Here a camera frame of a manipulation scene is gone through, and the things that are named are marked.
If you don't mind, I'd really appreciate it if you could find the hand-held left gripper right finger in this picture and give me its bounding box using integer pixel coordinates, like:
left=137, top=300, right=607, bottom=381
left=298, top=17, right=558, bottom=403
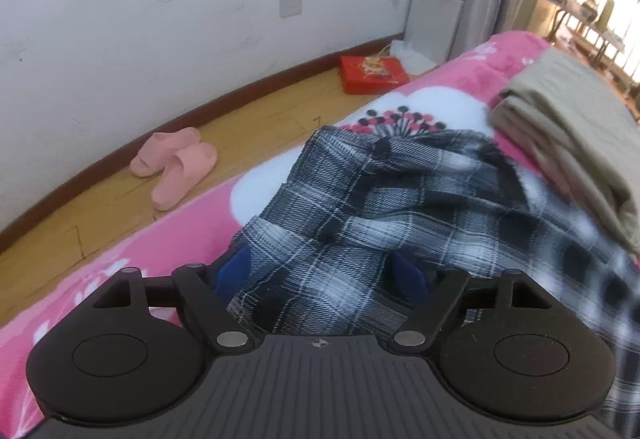
left=389, top=250, right=548, bottom=354

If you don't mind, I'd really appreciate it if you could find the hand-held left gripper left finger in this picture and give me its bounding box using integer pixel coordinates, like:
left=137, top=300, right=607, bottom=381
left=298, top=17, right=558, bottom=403
left=92, top=246, right=253, bottom=354

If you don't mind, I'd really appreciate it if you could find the black white plaid shirt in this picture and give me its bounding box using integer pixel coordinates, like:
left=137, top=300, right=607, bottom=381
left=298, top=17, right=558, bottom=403
left=225, top=124, right=640, bottom=439

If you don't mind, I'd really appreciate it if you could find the pink floral blanket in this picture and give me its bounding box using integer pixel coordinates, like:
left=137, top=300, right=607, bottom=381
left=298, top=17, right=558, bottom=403
left=0, top=30, right=640, bottom=439

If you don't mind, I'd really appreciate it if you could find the red gift box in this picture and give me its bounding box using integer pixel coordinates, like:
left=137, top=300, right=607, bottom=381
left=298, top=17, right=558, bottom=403
left=340, top=54, right=411, bottom=96

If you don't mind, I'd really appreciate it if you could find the folded beige cloth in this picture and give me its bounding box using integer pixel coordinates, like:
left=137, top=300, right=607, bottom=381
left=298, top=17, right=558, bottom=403
left=489, top=50, right=640, bottom=255

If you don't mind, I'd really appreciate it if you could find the white power strip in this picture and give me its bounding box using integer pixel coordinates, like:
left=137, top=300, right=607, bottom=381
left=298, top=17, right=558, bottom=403
left=389, top=39, right=436, bottom=70

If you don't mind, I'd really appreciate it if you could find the white water dispenser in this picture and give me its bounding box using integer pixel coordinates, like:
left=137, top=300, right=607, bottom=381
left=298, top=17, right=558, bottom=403
left=402, top=0, right=466, bottom=64

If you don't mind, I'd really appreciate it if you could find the folding table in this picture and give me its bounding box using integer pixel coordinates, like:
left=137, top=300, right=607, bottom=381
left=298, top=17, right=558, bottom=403
left=545, top=0, right=640, bottom=94

